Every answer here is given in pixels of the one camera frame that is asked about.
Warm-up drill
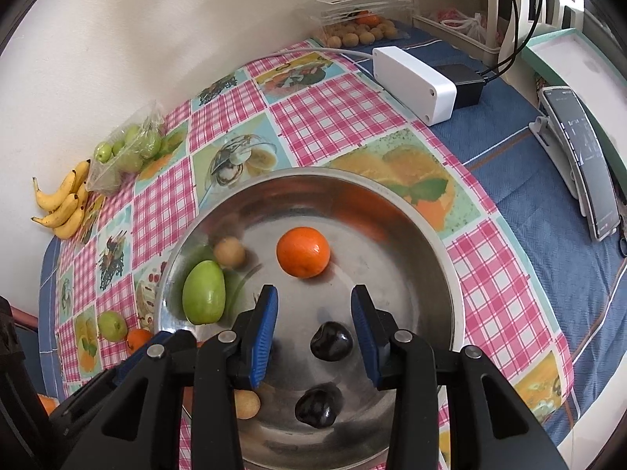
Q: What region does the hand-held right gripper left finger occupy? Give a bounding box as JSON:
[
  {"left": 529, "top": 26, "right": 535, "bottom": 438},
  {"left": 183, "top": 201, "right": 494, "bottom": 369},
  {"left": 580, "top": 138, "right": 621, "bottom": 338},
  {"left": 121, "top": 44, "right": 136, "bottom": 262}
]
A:
[{"left": 63, "top": 284, "right": 280, "bottom": 470}]

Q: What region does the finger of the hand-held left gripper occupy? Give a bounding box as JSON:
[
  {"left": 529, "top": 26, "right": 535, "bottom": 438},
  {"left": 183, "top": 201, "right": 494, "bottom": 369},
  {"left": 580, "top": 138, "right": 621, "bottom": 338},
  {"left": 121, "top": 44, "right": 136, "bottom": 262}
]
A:
[{"left": 48, "top": 352, "right": 149, "bottom": 447}]

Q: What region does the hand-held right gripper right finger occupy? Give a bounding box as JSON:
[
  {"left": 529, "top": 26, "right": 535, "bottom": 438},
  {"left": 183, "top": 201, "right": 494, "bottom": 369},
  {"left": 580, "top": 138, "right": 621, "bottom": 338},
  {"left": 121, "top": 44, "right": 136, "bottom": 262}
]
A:
[{"left": 350, "top": 284, "right": 570, "bottom": 470}]

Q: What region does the dark purple plum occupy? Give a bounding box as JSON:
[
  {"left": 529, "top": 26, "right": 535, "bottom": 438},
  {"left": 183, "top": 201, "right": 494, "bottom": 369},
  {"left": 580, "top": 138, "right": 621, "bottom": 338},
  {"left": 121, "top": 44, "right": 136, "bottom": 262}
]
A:
[
  {"left": 295, "top": 384, "right": 342, "bottom": 427},
  {"left": 310, "top": 322, "right": 354, "bottom": 362}
]

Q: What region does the small tan round fruit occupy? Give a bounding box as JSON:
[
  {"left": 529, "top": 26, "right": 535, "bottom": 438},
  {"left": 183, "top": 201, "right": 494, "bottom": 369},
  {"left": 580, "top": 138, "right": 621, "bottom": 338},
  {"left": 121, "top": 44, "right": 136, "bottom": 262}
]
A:
[{"left": 235, "top": 389, "right": 261, "bottom": 421}]

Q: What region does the small green fruit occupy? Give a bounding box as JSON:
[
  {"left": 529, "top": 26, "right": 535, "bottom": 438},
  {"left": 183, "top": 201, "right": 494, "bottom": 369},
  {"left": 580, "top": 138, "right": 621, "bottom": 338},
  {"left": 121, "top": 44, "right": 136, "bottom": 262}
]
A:
[{"left": 97, "top": 311, "right": 129, "bottom": 342}]

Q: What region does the large green mango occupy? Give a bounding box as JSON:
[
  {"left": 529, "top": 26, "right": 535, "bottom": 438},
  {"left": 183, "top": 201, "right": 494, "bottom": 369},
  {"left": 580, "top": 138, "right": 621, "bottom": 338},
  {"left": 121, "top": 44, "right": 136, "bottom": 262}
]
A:
[{"left": 182, "top": 260, "right": 227, "bottom": 325}]

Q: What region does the round metal plate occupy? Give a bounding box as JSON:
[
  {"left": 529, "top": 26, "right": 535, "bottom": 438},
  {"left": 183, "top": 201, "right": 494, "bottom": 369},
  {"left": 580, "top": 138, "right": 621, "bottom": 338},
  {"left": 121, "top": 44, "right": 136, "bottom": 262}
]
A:
[{"left": 156, "top": 167, "right": 466, "bottom": 470}]

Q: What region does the brown kiwi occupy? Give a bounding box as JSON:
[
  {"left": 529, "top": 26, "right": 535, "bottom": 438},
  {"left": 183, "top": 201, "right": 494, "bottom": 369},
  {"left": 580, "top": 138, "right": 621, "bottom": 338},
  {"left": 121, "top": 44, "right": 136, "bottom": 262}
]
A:
[{"left": 214, "top": 237, "right": 246, "bottom": 270}]

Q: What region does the large orange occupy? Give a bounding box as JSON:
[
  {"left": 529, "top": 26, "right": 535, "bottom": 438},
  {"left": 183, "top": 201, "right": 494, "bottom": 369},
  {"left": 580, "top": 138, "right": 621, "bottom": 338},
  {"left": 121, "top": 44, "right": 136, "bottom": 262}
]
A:
[{"left": 276, "top": 226, "right": 331, "bottom": 280}]

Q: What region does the yellow banana bunch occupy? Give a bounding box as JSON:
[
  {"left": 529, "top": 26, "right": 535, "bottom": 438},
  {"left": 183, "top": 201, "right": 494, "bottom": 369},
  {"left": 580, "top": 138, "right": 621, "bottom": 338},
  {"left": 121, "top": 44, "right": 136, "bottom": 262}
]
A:
[{"left": 31, "top": 159, "right": 92, "bottom": 240}]

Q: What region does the clear plastic bag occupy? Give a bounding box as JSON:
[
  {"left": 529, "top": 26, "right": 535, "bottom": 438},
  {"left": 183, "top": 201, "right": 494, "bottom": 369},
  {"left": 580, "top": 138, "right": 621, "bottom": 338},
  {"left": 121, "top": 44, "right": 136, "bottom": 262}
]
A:
[{"left": 85, "top": 100, "right": 168, "bottom": 195}]

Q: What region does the checkered fruit-print tablecloth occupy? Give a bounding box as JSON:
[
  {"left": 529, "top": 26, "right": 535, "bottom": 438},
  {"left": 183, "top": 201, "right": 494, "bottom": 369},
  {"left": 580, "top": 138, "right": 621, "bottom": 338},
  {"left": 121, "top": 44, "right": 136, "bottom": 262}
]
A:
[{"left": 51, "top": 39, "right": 574, "bottom": 470}]

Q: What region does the pile of green jujubes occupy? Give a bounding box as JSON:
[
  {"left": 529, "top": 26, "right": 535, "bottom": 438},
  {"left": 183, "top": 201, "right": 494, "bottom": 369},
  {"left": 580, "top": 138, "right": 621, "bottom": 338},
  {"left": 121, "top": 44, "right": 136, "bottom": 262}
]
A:
[{"left": 94, "top": 125, "right": 162, "bottom": 173}]

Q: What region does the white phone stand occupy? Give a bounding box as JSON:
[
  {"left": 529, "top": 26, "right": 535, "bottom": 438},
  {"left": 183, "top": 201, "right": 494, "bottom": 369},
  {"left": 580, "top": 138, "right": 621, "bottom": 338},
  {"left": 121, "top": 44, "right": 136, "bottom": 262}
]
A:
[{"left": 528, "top": 116, "right": 589, "bottom": 202}]

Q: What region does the white power box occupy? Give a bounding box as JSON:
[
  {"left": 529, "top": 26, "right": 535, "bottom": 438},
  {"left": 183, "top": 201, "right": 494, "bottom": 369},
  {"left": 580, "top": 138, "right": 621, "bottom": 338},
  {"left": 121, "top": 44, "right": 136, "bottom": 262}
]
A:
[{"left": 372, "top": 46, "right": 458, "bottom": 126}]

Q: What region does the black power adapter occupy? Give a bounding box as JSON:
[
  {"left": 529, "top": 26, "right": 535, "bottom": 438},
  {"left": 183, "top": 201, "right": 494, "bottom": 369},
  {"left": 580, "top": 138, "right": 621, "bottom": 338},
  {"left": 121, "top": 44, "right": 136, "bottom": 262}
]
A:
[{"left": 433, "top": 63, "right": 489, "bottom": 108}]

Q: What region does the black phone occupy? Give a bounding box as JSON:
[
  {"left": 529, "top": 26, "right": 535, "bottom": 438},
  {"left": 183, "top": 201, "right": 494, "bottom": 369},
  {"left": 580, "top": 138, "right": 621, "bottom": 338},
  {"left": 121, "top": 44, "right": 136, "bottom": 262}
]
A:
[{"left": 539, "top": 85, "right": 619, "bottom": 242}]

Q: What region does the pile of tan longans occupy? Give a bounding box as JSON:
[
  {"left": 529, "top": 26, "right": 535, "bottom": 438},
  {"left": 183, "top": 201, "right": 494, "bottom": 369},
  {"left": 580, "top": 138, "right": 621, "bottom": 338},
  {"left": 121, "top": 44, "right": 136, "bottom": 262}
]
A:
[{"left": 326, "top": 22, "right": 399, "bottom": 50}]

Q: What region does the pink plastic bag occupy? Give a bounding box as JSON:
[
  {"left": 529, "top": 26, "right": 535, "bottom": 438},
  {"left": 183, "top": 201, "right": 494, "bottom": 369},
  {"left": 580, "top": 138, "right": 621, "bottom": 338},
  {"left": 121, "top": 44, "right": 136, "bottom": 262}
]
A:
[{"left": 435, "top": 6, "right": 487, "bottom": 41}]

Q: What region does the clear plastic fruit box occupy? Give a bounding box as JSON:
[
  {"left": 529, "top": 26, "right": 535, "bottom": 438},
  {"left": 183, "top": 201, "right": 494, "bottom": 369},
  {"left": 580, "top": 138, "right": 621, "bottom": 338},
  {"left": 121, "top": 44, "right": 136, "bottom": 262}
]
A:
[{"left": 308, "top": 0, "right": 415, "bottom": 51}]

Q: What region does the teal edged box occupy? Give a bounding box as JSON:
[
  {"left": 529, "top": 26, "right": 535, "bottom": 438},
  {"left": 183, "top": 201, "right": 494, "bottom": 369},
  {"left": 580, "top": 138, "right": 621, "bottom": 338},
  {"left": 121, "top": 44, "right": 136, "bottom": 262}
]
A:
[{"left": 520, "top": 28, "right": 627, "bottom": 172}]

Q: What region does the black cable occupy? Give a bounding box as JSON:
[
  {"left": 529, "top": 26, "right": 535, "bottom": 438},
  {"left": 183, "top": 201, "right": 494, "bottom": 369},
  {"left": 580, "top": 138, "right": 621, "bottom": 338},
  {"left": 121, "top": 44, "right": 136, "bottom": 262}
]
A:
[{"left": 482, "top": 0, "right": 542, "bottom": 80}]

